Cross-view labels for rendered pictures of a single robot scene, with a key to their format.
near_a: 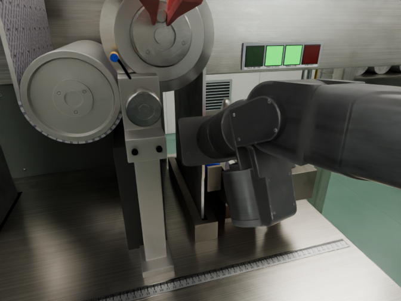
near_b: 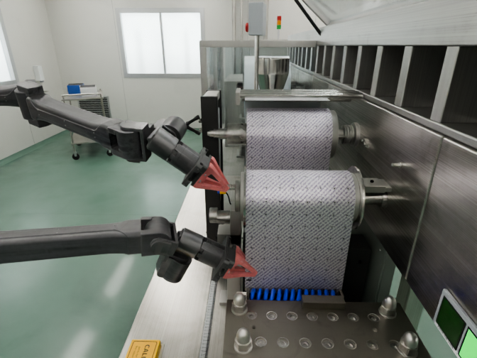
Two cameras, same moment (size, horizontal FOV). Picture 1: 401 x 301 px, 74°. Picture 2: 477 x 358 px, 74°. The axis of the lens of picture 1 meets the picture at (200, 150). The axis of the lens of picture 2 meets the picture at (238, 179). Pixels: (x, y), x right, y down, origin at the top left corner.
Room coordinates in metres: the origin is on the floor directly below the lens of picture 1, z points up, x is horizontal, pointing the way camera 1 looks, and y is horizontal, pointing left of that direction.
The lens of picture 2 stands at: (0.57, -0.59, 1.58)
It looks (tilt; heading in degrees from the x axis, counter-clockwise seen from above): 23 degrees down; 108
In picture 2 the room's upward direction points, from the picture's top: straight up
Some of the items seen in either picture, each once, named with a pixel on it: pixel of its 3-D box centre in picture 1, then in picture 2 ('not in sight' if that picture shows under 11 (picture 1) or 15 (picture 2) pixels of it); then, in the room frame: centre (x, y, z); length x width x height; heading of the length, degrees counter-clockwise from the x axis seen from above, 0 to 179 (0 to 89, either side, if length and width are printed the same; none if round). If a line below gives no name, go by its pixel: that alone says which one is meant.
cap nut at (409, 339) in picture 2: (226, 106); (409, 342); (0.75, -0.08, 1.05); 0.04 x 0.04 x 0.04
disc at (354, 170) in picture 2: not in sight; (352, 197); (0.62, 0.12, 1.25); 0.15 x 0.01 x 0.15; 106
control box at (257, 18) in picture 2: not in sight; (255, 19); (0.25, 0.59, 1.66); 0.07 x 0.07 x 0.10; 3
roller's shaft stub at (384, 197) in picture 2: not in sight; (368, 197); (0.66, 0.13, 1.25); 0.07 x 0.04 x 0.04; 16
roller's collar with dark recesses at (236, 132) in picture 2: not in sight; (237, 133); (0.29, 0.29, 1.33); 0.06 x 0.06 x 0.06; 16
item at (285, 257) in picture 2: (187, 107); (295, 260); (0.51, 0.03, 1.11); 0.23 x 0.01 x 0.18; 16
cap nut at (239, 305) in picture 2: not in sight; (239, 301); (0.40, -0.08, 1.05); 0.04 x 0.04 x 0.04
